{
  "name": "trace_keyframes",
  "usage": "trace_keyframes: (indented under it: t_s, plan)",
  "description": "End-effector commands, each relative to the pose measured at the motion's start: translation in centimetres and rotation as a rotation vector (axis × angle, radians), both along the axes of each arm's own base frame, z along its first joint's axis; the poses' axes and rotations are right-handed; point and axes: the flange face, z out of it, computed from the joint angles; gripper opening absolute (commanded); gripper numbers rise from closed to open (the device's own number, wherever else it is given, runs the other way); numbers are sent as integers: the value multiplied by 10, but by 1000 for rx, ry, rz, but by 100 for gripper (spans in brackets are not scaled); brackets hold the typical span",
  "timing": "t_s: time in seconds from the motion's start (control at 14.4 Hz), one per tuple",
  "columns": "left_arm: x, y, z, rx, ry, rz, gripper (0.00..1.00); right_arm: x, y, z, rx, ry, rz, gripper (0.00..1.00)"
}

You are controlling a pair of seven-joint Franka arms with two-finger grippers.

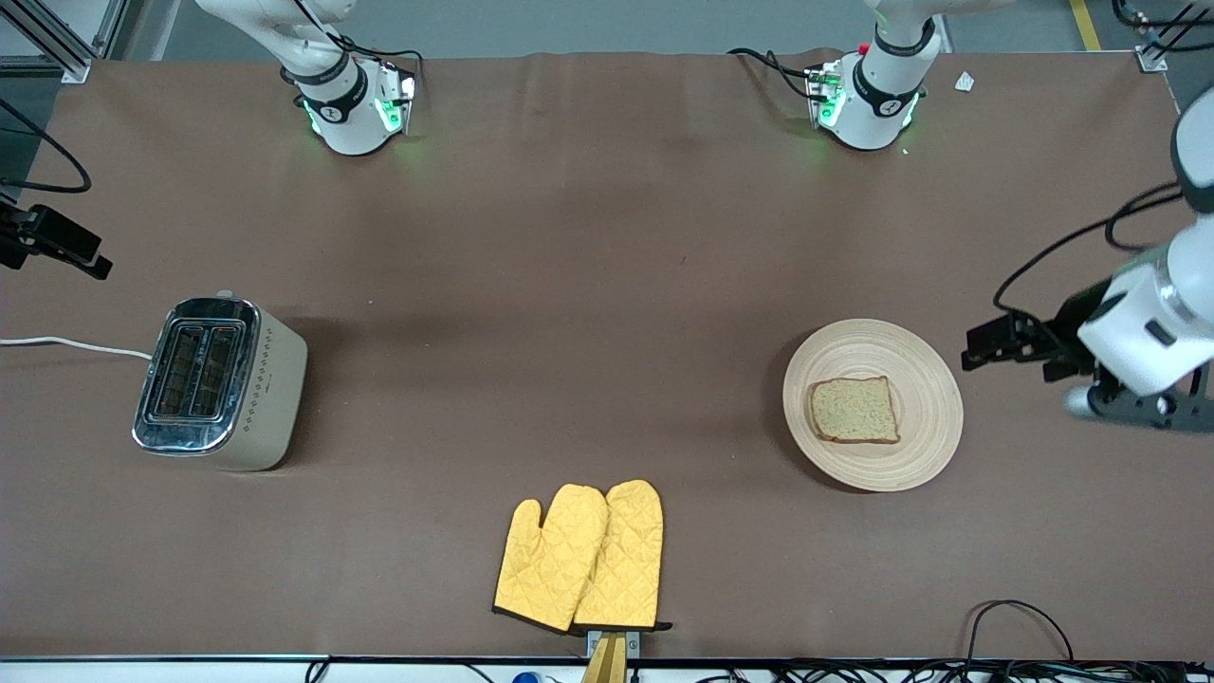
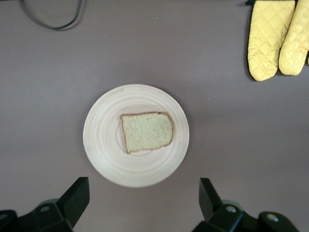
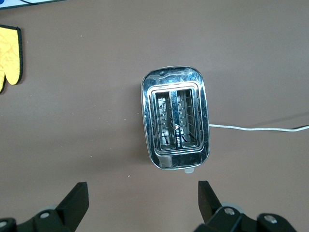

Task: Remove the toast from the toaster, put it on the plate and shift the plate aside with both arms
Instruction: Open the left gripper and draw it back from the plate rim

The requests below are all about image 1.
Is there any toast slice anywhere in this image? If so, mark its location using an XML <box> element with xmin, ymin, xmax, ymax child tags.
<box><xmin>806</xmin><ymin>376</ymin><xmax>902</xmax><ymax>445</ymax></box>

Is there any round wooden plate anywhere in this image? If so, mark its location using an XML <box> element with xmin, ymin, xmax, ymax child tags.
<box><xmin>782</xmin><ymin>318</ymin><xmax>966</xmax><ymax>493</ymax></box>

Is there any chrome two-slot toaster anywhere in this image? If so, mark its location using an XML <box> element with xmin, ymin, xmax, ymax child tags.
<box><xmin>131</xmin><ymin>289</ymin><xmax>309</xmax><ymax>472</ymax></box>

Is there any yellow quilted oven mitt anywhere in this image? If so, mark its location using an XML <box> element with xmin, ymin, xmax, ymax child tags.
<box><xmin>493</xmin><ymin>484</ymin><xmax>610</xmax><ymax>635</ymax></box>
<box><xmin>572</xmin><ymin>479</ymin><xmax>672</xmax><ymax>632</ymax></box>

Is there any brown table cover sheet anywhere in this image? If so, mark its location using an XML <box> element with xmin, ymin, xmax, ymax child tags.
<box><xmin>0</xmin><ymin>47</ymin><xmax>1214</xmax><ymax>660</ymax></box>

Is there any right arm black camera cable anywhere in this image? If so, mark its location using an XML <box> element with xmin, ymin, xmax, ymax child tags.
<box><xmin>0</xmin><ymin>95</ymin><xmax>93</xmax><ymax>196</ymax></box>

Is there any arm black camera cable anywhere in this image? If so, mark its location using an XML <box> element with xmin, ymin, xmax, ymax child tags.
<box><xmin>993</xmin><ymin>180</ymin><xmax>1186</xmax><ymax>319</ymax></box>
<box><xmin>0</xmin><ymin>95</ymin><xmax>93</xmax><ymax>196</ymax></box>

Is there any white toaster power cable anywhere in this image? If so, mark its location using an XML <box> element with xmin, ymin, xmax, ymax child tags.
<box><xmin>0</xmin><ymin>335</ymin><xmax>155</xmax><ymax>361</ymax></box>

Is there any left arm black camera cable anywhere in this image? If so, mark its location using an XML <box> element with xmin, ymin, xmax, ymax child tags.
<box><xmin>993</xmin><ymin>180</ymin><xmax>1186</xmax><ymax>319</ymax></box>

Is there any aluminium frame profile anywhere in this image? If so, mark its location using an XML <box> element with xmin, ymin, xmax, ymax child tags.
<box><xmin>0</xmin><ymin>0</ymin><xmax>129</xmax><ymax>84</ymax></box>
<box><xmin>1110</xmin><ymin>0</ymin><xmax>1214</xmax><ymax>73</ymax></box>

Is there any black looped cable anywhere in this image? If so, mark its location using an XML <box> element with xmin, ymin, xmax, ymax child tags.
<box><xmin>966</xmin><ymin>599</ymin><xmax>1077</xmax><ymax>665</ymax></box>

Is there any left arm base black cable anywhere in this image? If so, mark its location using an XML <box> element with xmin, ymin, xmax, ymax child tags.
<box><xmin>728</xmin><ymin>47</ymin><xmax>817</xmax><ymax>101</ymax></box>

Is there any arm base black cable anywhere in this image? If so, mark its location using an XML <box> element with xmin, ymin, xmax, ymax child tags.
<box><xmin>337</xmin><ymin>36</ymin><xmax>425</xmax><ymax>64</ymax></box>
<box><xmin>728</xmin><ymin>47</ymin><xmax>817</xmax><ymax>101</ymax></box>

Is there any right arm base black cable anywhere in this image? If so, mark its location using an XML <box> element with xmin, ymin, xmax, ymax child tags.
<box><xmin>337</xmin><ymin>36</ymin><xmax>425</xmax><ymax>64</ymax></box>

